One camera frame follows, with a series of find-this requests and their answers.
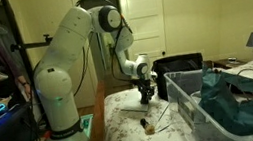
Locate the black camera stand pole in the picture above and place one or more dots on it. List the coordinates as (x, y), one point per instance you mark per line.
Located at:
(14, 30)

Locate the wooden bed frame rail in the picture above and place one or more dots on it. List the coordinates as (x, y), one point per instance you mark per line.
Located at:
(96, 129)

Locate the small shaving brush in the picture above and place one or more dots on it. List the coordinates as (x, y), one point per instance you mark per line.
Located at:
(148, 128)

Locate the white panel door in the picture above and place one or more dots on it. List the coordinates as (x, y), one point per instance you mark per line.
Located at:
(145, 17)

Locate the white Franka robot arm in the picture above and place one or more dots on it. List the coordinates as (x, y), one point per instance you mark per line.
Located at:
(55, 91)

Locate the dark wooden nightstand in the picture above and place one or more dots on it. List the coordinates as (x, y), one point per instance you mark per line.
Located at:
(226, 64)

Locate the black fabric bag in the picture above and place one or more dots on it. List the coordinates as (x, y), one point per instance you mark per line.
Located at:
(179, 66)

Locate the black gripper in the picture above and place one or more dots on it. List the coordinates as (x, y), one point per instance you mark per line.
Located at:
(145, 86)

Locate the teal cloth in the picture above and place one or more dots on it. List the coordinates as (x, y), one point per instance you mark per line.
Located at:
(241, 114)

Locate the clear plastic storage bin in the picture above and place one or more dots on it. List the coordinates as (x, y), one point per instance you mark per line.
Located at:
(185, 105)

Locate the printed paper label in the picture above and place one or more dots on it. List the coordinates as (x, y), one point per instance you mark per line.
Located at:
(186, 113)

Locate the white pad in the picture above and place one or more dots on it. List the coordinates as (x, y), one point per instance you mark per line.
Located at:
(132, 108)

